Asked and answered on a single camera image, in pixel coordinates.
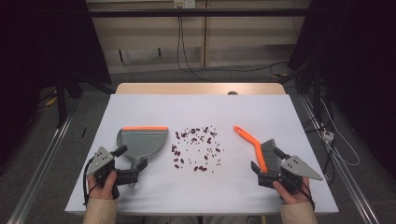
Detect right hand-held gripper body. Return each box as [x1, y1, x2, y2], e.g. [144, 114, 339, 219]
[257, 155, 324, 194]

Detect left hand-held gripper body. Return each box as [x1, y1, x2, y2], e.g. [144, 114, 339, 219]
[86, 146, 140, 200]

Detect orange brush with grey bristles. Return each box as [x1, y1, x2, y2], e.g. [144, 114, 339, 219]
[233, 125, 284, 175]

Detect grey dustpan with orange lip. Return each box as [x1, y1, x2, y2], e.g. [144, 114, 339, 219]
[116, 125, 169, 189]

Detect red beans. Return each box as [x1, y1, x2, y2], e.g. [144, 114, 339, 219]
[170, 125, 225, 173]

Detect person's right hand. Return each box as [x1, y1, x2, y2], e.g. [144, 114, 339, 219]
[273, 176, 313, 205]

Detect person's left hand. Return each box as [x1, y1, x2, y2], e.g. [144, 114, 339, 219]
[87, 171, 119, 201]

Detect white power strip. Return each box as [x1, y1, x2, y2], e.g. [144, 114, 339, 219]
[321, 130, 335, 143]

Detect black metal stand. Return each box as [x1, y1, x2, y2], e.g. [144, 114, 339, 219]
[312, 68, 322, 126]
[55, 74, 69, 129]

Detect wooden table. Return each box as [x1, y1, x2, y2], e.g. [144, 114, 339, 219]
[115, 82, 287, 96]

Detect black curtain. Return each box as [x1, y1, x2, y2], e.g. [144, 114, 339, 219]
[287, 0, 396, 180]

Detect black horizontal bar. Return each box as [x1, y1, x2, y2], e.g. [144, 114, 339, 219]
[88, 7, 313, 19]

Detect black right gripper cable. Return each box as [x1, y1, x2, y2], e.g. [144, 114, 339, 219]
[298, 181, 316, 211]

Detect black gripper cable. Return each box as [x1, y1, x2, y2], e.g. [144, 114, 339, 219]
[82, 157, 98, 206]
[298, 181, 316, 211]

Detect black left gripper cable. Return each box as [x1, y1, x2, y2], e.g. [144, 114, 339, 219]
[82, 157, 98, 206]

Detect aluminium floor rail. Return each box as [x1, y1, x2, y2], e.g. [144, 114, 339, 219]
[7, 114, 75, 224]
[299, 93, 380, 224]

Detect white cable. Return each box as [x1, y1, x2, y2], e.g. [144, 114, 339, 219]
[319, 98, 361, 167]

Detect black floor cable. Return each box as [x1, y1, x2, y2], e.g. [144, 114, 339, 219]
[186, 60, 290, 75]

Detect black hanging cable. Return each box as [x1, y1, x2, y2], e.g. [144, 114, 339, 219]
[176, 15, 216, 84]

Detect white wall socket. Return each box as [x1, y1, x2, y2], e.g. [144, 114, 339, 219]
[173, 0, 197, 9]

